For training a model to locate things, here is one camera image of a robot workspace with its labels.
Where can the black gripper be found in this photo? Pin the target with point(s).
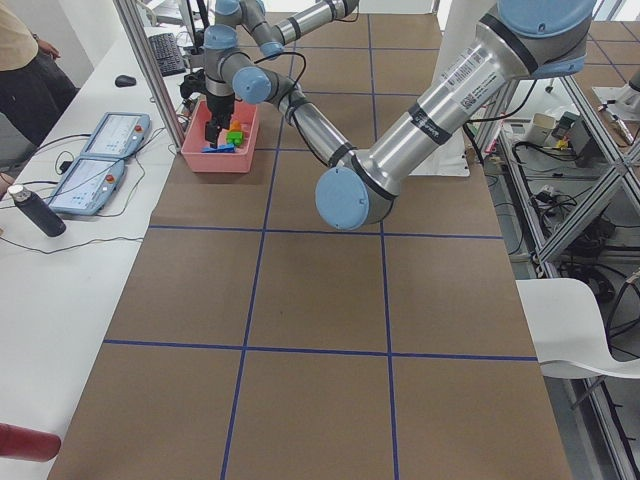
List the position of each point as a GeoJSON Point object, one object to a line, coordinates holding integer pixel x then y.
{"type": "Point", "coordinates": [220, 105]}

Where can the green block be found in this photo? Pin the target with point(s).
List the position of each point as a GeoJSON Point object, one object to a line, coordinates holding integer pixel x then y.
{"type": "Point", "coordinates": [236, 138]}

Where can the long blue block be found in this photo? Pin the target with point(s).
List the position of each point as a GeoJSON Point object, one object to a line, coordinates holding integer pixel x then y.
{"type": "Point", "coordinates": [225, 148]}

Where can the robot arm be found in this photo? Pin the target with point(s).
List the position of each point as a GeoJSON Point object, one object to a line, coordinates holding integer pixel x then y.
{"type": "Point", "coordinates": [514, 40]}
{"type": "Point", "coordinates": [271, 39]}

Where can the pink plastic box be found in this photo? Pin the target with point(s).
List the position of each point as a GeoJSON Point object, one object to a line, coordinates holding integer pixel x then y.
{"type": "Point", "coordinates": [227, 157]}

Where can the person's hand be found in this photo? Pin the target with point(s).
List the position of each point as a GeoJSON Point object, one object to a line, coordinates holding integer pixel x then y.
{"type": "Point", "coordinates": [48, 49]}

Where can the black keyboard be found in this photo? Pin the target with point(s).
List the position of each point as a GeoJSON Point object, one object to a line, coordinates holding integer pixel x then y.
{"type": "Point", "coordinates": [167, 54]}

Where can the upper teach pendant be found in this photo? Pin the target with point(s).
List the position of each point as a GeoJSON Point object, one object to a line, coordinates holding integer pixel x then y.
{"type": "Point", "coordinates": [117, 135]}

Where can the teach pendant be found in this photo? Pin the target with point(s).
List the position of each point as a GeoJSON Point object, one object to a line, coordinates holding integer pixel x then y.
{"type": "Point", "coordinates": [86, 186]}
{"type": "Point", "coordinates": [117, 135]}

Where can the black computer mouse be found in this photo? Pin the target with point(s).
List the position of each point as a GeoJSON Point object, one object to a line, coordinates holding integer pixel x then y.
{"type": "Point", "coordinates": [124, 81]}

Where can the lower teach pendant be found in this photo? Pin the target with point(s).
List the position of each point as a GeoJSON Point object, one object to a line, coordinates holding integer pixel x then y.
{"type": "Point", "coordinates": [86, 186]}

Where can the black water bottle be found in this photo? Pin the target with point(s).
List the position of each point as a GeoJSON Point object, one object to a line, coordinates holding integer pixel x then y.
{"type": "Point", "coordinates": [36, 210]}

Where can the red bottle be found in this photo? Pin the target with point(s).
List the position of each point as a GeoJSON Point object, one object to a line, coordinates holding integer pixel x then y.
{"type": "Point", "coordinates": [26, 444]}

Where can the white chair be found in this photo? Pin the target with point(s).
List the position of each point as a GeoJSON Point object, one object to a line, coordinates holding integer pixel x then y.
{"type": "Point", "coordinates": [567, 331]}

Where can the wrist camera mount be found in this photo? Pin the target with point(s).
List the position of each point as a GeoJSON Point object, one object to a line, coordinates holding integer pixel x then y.
{"type": "Point", "coordinates": [194, 82]}

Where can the aluminium frame post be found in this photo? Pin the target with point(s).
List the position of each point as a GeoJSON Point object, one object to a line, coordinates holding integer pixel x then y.
{"type": "Point", "coordinates": [131, 21]}

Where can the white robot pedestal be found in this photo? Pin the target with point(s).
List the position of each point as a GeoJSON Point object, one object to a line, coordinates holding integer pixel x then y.
{"type": "Point", "coordinates": [459, 33]}

